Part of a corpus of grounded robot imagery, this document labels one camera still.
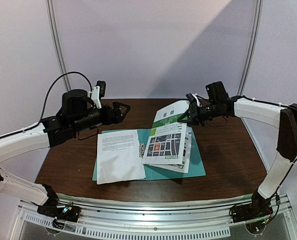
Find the right aluminium wall post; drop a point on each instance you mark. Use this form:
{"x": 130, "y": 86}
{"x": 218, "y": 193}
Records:
{"x": 251, "y": 46}

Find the chrome folder clip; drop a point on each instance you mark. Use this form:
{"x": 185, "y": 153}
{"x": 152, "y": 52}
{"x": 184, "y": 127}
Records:
{"x": 142, "y": 148}

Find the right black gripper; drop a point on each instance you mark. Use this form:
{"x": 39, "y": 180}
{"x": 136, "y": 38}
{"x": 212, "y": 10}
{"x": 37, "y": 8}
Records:
{"x": 195, "y": 113}

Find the aluminium mounting rail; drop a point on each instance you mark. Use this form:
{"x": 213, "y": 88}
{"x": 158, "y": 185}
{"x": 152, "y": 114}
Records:
{"x": 125, "y": 220}

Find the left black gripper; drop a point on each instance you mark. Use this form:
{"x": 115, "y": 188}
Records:
{"x": 116, "y": 105}

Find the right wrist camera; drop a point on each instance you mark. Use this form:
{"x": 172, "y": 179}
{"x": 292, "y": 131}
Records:
{"x": 193, "y": 98}

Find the left aluminium wall post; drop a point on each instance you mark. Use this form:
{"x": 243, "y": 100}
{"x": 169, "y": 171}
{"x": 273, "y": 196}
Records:
{"x": 50, "y": 8}

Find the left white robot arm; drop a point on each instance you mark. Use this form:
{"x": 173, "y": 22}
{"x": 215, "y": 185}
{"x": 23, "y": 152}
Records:
{"x": 44, "y": 134}

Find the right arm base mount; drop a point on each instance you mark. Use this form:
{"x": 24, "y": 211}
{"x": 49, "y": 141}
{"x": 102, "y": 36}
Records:
{"x": 258, "y": 208}

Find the aluminium wall post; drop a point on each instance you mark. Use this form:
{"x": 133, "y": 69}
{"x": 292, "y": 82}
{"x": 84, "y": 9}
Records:
{"x": 50, "y": 8}
{"x": 251, "y": 46}

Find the colourful printed leaflet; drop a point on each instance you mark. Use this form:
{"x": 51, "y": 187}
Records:
{"x": 168, "y": 141}

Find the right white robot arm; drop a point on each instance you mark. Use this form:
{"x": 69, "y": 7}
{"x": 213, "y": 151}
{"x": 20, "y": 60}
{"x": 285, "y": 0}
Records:
{"x": 282, "y": 117}

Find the white printed paper sheet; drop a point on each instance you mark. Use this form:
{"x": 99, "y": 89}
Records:
{"x": 118, "y": 157}

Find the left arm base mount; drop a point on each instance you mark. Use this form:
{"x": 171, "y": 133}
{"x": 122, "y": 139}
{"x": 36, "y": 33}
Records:
{"x": 60, "y": 212}

